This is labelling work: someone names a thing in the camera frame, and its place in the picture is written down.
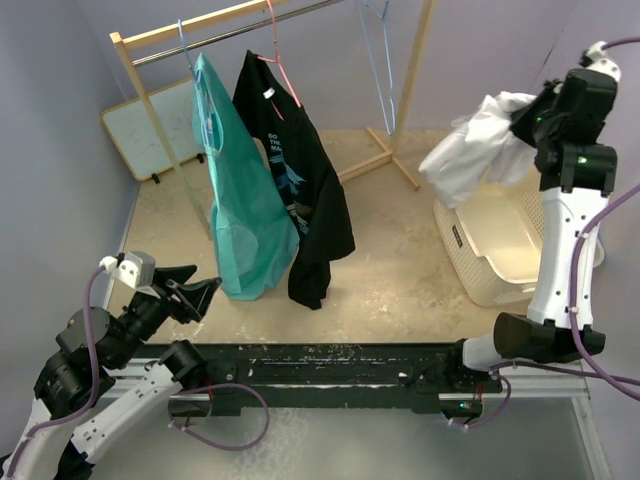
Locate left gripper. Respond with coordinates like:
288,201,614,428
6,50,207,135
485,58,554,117
108,262,221,367

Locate white t shirt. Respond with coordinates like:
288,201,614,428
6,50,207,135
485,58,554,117
419,91,536,208

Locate teal t shirt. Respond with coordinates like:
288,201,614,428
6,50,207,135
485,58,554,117
194,55,298,301

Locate black t shirt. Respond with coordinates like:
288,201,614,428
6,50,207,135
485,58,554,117
232,51,356,310

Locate blue hanger of white shirt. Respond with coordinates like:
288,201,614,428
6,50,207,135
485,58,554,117
356,1,397,135

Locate blue hanger of teal shirt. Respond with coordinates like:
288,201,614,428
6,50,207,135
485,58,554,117
177,19,220,153

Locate pink hanger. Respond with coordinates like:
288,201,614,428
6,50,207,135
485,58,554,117
266,0,302,108

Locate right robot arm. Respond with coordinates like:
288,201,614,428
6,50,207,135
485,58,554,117
444,67,620,391

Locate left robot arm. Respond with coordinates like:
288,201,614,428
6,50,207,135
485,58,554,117
2,265,222,479

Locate cream laundry basket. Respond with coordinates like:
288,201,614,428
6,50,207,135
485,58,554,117
433,168,608,309

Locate small whiteboard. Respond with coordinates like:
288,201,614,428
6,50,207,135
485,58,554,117
101,79,205,183

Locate wooden clothes rack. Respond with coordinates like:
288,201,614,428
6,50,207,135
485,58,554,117
101,1,437,238

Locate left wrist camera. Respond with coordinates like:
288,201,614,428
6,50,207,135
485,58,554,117
99,251,156,296

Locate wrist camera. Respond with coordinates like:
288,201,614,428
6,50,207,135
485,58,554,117
579,41,621,82
99,251,156,296

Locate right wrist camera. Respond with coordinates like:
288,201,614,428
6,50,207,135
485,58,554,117
579,41,621,82

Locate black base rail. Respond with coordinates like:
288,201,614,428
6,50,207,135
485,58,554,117
197,343,503,416

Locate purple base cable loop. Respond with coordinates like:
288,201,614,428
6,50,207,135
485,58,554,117
167,382,271,451

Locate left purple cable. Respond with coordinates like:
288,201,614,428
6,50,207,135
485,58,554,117
4,264,109,480

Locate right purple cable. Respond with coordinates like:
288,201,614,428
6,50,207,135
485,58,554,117
489,37,640,389

